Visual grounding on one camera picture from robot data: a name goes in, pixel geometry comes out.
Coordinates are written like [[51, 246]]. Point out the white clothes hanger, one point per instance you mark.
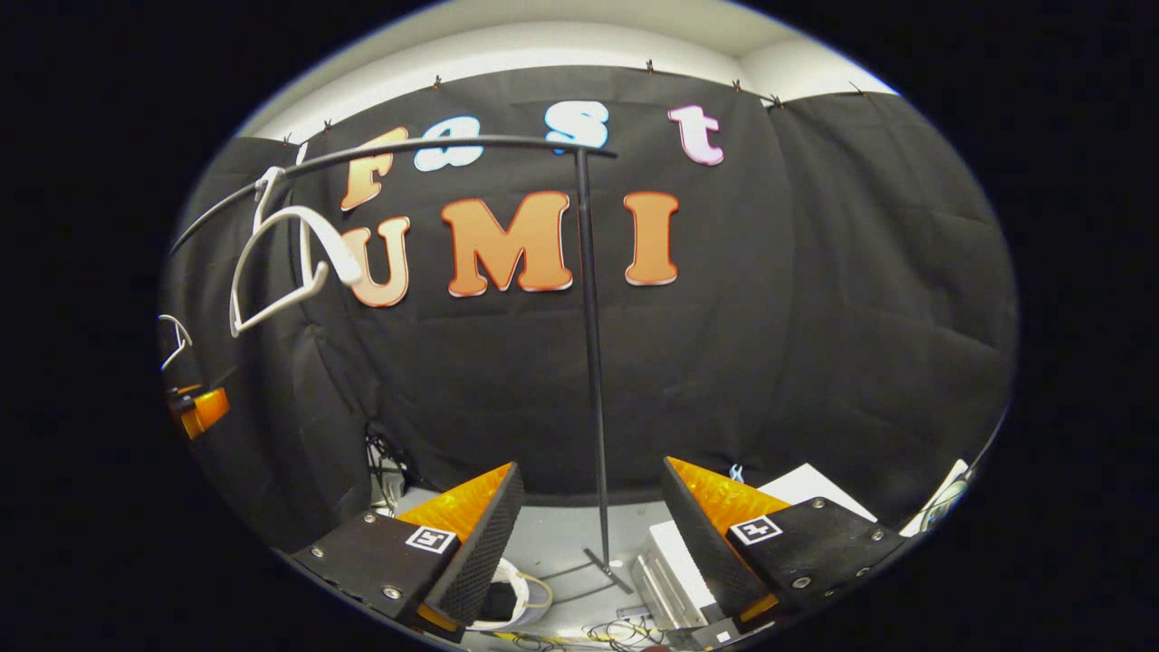
[[340, 255]]

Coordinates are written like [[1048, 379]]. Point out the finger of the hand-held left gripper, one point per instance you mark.
[[206, 409]]

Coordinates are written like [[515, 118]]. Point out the white paper sheet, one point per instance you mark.
[[810, 484]]

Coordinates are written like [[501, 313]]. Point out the black backdrop cloth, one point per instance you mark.
[[815, 317]]

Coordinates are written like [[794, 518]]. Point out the white laundry hamper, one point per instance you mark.
[[525, 587]]

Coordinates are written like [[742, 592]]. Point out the row of small cloth clips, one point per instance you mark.
[[649, 66]]

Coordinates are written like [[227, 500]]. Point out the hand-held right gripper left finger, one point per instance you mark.
[[484, 543]]

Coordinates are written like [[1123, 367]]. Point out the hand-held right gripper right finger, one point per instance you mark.
[[702, 534]]

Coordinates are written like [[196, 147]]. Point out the black metal garment rack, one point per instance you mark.
[[590, 362]]

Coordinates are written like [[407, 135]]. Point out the white stacked boxes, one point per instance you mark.
[[675, 566]]

